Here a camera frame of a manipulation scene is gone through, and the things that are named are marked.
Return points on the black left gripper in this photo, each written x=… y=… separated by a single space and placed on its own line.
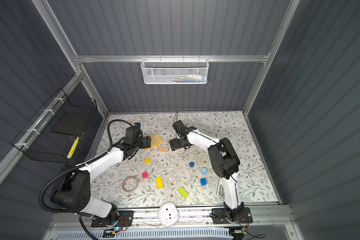
x=146 y=142

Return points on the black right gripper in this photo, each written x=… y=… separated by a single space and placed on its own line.
x=177 y=146

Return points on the wood block with holes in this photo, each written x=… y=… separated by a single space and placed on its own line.
x=162 y=149

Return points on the light blue cube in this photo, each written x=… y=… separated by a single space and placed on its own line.
x=204 y=171

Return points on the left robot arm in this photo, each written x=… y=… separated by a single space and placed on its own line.
x=72 y=191

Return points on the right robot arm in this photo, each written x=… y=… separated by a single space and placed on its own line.
x=223 y=157

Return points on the yellow rectangular block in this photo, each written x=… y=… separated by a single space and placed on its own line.
x=159 y=182

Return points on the lime green block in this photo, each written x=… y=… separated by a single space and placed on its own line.
x=182 y=192

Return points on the yellow calculator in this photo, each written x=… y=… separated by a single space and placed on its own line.
x=155 y=141

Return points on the magenta cube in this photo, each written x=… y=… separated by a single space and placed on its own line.
x=145 y=175

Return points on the clear tape roll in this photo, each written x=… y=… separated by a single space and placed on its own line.
x=130 y=184

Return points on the white round device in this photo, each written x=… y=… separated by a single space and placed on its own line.
x=168 y=214

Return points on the white wire basket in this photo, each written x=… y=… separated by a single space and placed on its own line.
x=175 y=73

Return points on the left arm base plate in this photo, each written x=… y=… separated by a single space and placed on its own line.
x=114 y=219

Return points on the black wire basket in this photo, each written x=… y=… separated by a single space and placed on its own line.
x=50 y=137

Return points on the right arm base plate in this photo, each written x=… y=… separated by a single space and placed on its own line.
x=222 y=216

